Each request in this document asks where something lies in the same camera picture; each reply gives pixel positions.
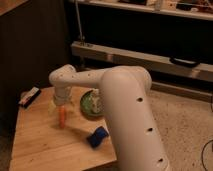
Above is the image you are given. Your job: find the blue sponge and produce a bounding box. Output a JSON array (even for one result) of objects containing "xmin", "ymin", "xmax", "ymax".
[{"xmin": 87, "ymin": 126, "xmax": 109, "ymax": 148}]

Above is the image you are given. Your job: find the wooden table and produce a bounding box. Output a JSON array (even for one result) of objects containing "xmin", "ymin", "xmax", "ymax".
[{"xmin": 9, "ymin": 87, "xmax": 116, "ymax": 171}]

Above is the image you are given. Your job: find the green ceramic bowl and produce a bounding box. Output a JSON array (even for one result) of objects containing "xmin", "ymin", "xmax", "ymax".
[{"xmin": 80, "ymin": 89, "xmax": 103, "ymax": 117}]

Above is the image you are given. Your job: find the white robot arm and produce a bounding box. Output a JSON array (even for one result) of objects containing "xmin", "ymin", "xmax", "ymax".
[{"xmin": 49, "ymin": 65, "xmax": 172, "ymax": 171}]

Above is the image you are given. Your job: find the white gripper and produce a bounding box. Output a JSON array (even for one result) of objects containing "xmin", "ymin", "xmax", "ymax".
[{"xmin": 48, "ymin": 87, "xmax": 74, "ymax": 115}]

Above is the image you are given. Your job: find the black handle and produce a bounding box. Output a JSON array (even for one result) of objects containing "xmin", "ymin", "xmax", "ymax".
[{"xmin": 169, "ymin": 58, "xmax": 201, "ymax": 68}]

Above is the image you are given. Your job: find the metal vertical pole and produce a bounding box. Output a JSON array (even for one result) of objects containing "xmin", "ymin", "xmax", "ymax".
[{"xmin": 74, "ymin": 0, "xmax": 84, "ymax": 45}]

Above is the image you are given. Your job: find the wooden shelf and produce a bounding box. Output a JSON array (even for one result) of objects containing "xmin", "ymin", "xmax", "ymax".
[{"xmin": 68, "ymin": 0, "xmax": 213, "ymax": 22}]

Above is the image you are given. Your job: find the orange carrot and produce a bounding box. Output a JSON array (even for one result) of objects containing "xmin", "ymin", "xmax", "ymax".
[{"xmin": 59, "ymin": 106, "xmax": 66, "ymax": 129}]

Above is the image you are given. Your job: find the white patterned bottle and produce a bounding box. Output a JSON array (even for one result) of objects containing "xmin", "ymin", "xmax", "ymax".
[{"xmin": 91, "ymin": 89, "xmax": 102, "ymax": 114}]

